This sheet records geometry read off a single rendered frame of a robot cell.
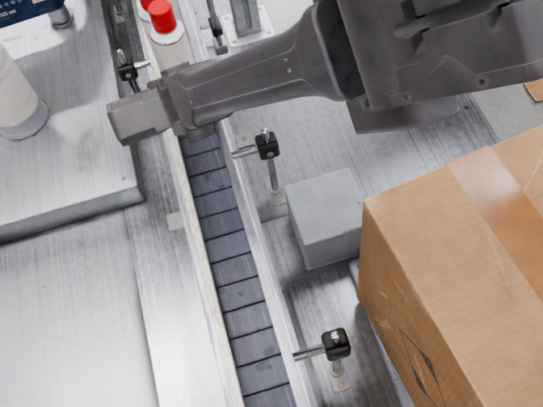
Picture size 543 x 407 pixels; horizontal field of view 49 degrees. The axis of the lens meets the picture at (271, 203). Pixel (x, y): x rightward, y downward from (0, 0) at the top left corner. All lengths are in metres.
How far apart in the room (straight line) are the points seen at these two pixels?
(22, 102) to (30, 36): 0.23
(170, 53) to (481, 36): 0.66
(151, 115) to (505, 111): 1.59
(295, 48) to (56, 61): 0.81
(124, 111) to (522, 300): 0.48
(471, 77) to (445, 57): 0.02
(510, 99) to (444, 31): 1.89
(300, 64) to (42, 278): 0.68
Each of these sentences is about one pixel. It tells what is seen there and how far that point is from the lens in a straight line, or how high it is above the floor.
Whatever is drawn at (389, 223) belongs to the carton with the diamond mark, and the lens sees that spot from 0.60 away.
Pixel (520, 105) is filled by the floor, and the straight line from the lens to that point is 2.18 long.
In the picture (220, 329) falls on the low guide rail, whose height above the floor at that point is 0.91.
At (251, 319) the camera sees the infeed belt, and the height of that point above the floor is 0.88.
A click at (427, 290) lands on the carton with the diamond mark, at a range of 0.57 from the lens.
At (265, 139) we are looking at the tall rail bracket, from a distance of 0.83.
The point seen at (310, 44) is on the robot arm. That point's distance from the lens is 0.38.
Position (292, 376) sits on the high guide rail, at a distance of 0.70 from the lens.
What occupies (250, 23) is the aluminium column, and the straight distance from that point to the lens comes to 1.17.
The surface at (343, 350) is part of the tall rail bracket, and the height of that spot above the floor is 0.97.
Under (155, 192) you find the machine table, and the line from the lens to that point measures 0.99.
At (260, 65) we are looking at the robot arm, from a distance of 0.45.
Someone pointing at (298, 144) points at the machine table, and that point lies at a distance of 1.00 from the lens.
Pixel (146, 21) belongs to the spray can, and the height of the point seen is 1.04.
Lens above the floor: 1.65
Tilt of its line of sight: 60 degrees down
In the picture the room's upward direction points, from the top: 12 degrees counter-clockwise
